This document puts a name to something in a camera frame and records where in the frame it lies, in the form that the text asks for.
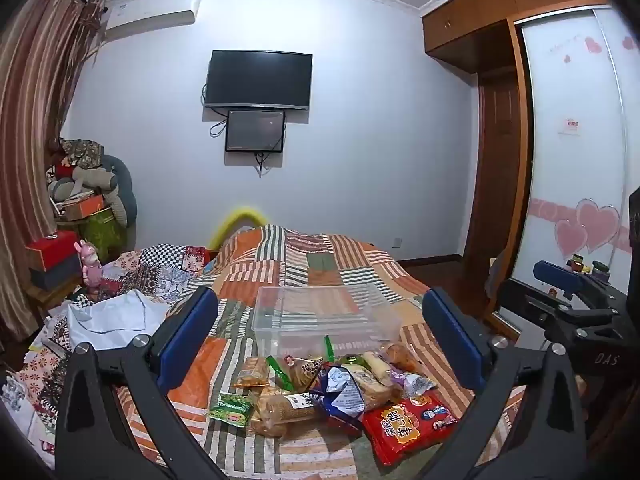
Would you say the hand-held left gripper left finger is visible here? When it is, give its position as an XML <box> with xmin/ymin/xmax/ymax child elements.
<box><xmin>54</xmin><ymin>286</ymin><xmax>236</xmax><ymax>480</ymax></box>

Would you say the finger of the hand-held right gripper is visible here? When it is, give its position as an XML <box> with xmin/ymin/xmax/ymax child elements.
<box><xmin>532</xmin><ymin>260</ymin><xmax>626</xmax><ymax>311</ymax></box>
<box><xmin>497</xmin><ymin>277</ymin><xmax>628</xmax><ymax>376</ymax></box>

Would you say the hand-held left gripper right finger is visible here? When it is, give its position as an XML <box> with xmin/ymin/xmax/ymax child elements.
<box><xmin>415</xmin><ymin>287</ymin><xmax>587</xmax><ymax>480</ymax></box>

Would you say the purple-wrapped yellow roll packet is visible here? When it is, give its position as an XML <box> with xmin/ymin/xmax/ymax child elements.
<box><xmin>361</xmin><ymin>351</ymin><xmax>438</xmax><ymax>398</ymax></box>

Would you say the green pea snack packet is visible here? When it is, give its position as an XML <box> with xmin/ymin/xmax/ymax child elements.
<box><xmin>207</xmin><ymin>392</ymin><xmax>256</xmax><ymax>428</ymax></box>

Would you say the clear-wrapped brown cake packet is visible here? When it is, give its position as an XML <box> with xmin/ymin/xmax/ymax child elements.
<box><xmin>247</xmin><ymin>390</ymin><xmax>326</xmax><ymax>438</ymax></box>

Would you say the blue white snack packet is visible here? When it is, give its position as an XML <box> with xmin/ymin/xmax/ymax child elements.
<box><xmin>310</xmin><ymin>365</ymin><xmax>381</xmax><ymax>436</ymax></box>

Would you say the clear plastic container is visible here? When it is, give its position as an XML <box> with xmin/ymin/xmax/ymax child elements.
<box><xmin>251</xmin><ymin>282</ymin><xmax>403</xmax><ymax>361</ymax></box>

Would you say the clear-wrapped orange bun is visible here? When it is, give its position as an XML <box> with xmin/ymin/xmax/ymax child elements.
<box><xmin>380</xmin><ymin>341</ymin><xmax>426</xmax><ymax>373</ymax></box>

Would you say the grey cloth bag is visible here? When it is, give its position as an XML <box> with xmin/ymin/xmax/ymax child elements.
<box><xmin>484</xmin><ymin>250</ymin><xmax>512</xmax><ymax>302</ymax></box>

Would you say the checkered patchwork quilt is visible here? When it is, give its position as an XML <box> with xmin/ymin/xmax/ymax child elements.
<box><xmin>75</xmin><ymin>242</ymin><xmax>212</xmax><ymax>307</ymax></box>

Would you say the orange snack packet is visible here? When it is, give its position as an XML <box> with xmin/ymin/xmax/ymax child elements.
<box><xmin>232</xmin><ymin>356</ymin><xmax>273</xmax><ymax>390</ymax></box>

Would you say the white cloth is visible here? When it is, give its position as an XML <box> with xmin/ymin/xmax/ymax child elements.
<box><xmin>66</xmin><ymin>290</ymin><xmax>169</xmax><ymax>352</ymax></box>

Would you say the red snack packet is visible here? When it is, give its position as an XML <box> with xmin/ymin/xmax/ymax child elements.
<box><xmin>361</xmin><ymin>392</ymin><xmax>460</xmax><ymax>467</ymax></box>

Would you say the cream bread packet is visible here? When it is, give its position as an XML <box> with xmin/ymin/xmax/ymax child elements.
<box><xmin>345</xmin><ymin>362</ymin><xmax>396</xmax><ymax>411</ymax></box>

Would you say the green-edged bun packet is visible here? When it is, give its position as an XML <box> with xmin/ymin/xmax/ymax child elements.
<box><xmin>267</xmin><ymin>335</ymin><xmax>336</xmax><ymax>393</ymax></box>

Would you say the pink toy rabbit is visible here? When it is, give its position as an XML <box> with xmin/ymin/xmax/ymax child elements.
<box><xmin>74</xmin><ymin>241</ymin><xmax>104</xmax><ymax>292</ymax></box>

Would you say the yellow foam tube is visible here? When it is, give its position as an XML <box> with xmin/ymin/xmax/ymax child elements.
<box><xmin>209</xmin><ymin>205</ymin><xmax>269</xmax><ymax>252</ymax></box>

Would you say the brown wooden door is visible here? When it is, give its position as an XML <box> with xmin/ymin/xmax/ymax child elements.
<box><xmin>477</xmin><ymin>72</ymin><xmax>525</xmax><ymax>262</ymax></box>

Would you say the green box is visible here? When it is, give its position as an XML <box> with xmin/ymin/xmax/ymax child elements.
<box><xmin>79</xmin><ymin>207</ymin><xmax>129</xmax><ymax>262</ymax></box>

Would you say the orange striped patchwork bedspread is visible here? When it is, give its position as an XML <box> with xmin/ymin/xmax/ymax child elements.
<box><xmin>114</xmin><ymin>225</ymin><xmax>532</xmax><ymax>480</ymax></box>

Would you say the wooden wardrobe with hearts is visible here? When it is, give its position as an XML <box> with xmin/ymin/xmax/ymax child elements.
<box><xmin>420</xmin><ymin>0</ymin><xmax>640</xmax><ymax>341</ymax></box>

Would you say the grey box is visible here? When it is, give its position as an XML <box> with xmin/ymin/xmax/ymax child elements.
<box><xmin>29</xmin><ymin>255</ymin><xmax>84</xmax><ymax>291</ymax></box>

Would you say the red box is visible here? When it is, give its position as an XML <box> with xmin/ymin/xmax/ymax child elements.
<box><xmin>26</xmin><ymin>231</ymin><xmax>81</xmax><ymax>271</ymax></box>

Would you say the orange box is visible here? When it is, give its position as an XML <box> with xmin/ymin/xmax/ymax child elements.
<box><xmin>61</xmin><ymin>195</ymin><xmax>106</xmax><ymax>222</ymax></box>

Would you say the floral patterned cloth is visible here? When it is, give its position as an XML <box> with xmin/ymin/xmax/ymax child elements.
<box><xmin>0</xmin><ymin>305</ymin><xmax>72</xmax><ymax>466</ymax></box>

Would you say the dark floral cushion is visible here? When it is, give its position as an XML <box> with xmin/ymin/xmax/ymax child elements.
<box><xmin>59</xmin><ymin>137</ymin><xmax>107</xmax><ymax>171</ymax></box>

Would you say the striped curtain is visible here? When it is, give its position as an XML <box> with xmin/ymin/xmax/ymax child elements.
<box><xmin>0</xmin><ymin>0</ymin><xmax>107</xmax><ymax>341</ymax></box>

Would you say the white air conditioner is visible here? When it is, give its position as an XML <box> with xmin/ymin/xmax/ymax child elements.
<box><xmin>106</xmin><ymin>0</ymin><xmax>201</xmax><ymax>41</ymax></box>

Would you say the small wall monitor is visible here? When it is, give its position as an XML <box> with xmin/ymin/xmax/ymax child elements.
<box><xmin>224</xmin><ymin>109</ymin><xmax>287</xmax><ymax>154</ymax></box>

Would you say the black wall television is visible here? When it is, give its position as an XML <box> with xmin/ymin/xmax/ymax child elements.
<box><xmin>205</xmin><ymin>50</ymin><xmax>314</xmax><ymax>111</ymax></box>

